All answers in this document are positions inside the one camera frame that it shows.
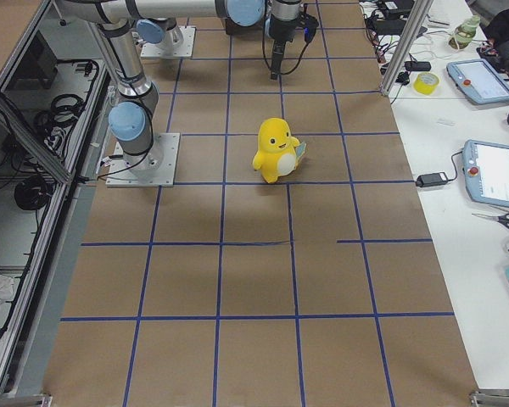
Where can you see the aluminium frame left rail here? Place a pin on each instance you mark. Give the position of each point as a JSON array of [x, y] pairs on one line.
[[53, 82]]

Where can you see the black small device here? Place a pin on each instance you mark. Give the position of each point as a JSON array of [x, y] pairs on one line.
[[417, 66]]

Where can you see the yellow tape roll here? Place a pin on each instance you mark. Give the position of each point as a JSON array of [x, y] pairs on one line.
[[426, 83]]

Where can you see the lower teach pendant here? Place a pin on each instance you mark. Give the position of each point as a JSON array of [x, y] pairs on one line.
[[486, 168]]

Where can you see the black power adapter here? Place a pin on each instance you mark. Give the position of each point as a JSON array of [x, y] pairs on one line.
[[431, 180]]

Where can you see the teach pendant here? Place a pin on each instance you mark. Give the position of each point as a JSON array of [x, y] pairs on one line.
[[486, 168], [478, 81]]

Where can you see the brown paper table mat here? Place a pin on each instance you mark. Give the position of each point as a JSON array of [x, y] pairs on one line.
[[321, 289]]

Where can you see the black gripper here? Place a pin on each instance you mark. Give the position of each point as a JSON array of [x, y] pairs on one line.
[[281, 29]]

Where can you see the aluminium frame post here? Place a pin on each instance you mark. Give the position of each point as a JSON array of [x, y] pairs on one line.
[[409, 35]]

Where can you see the yellow plush toy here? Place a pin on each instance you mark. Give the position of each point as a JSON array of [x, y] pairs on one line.
[[279, 152]]

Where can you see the upper teach pendant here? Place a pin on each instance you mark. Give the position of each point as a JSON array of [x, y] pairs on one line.
[[478, 81]]

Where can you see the green drink bottle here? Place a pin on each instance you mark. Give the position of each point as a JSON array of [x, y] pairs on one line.
[[464, 33]]

